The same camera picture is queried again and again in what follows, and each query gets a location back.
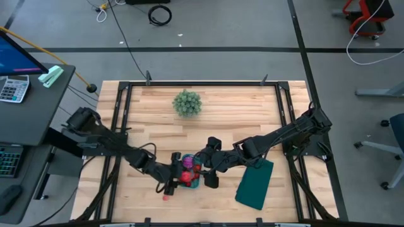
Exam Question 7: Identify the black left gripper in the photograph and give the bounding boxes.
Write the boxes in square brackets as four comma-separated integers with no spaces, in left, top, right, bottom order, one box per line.
[163,151,186,197]

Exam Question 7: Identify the teal tupperware container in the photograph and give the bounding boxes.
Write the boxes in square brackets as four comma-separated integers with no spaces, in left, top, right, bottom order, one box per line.
[179,153,203,190]

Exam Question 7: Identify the black aluminium table frame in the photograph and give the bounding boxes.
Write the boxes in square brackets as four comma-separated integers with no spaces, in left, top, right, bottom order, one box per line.
[75,80,340,227]

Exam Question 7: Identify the green artificial plant ball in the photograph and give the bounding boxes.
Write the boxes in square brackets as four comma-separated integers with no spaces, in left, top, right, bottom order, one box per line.
[172,89,203,119]

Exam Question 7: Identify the yellow cable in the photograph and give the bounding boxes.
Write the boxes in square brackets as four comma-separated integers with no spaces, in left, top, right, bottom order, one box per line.
[0,25,100,96]

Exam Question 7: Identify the grey table foot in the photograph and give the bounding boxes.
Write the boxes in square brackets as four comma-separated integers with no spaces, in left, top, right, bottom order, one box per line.
[355,82,404,98]

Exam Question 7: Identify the grey calculator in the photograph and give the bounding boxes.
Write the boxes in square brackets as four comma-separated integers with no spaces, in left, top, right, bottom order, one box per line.
[0,74,30,104]

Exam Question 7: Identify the coiled black cable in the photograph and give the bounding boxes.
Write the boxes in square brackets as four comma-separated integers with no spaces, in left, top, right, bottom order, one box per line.
[147,4,174,27]

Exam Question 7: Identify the red and black cart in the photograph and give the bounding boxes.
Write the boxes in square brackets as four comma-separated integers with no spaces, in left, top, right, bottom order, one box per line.
[331,0,395,40]

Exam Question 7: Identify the mint green stapler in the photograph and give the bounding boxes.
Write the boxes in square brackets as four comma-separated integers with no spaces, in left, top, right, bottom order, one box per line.
[38,65,65,89]

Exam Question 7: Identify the short white cable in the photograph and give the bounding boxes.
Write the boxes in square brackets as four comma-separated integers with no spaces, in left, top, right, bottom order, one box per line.
[95,6,109,24]

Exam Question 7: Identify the long white cable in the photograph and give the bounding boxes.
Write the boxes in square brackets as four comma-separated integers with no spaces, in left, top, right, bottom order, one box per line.
[345,0,404,66]

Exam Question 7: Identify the backlit keyboard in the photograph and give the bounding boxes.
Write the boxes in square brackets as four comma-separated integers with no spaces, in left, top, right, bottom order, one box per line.
[0,145,25,179]

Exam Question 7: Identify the blue office chair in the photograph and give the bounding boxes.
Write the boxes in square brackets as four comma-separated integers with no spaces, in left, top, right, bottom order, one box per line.
[353,113,404,191]

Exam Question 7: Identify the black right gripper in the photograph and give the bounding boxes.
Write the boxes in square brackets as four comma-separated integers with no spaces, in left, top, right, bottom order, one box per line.
[196,136,223,190]

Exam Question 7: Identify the computer monitor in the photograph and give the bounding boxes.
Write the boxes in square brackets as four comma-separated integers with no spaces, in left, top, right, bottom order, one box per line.
[0,30,49,78]

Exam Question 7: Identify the black computer mouse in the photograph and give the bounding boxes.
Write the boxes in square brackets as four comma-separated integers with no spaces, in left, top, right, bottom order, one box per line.
[0,185,24,216]

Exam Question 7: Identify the black cable under desk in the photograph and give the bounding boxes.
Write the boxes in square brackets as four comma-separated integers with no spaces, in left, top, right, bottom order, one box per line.
[31,156,97,227]

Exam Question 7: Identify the grey flat box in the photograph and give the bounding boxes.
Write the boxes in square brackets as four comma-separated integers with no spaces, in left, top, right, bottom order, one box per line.
[47,154,85,178]

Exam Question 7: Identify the long black floor cable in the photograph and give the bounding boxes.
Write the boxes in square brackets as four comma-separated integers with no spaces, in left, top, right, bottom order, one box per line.
[106,0,149,80]

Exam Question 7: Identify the dark grey desk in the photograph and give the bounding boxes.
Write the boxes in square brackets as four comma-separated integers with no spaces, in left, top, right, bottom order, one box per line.
[0,62,76,147]

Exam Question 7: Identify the dark green cloth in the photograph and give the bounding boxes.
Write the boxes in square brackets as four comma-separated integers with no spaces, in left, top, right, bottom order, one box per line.
[234,158,275,211]

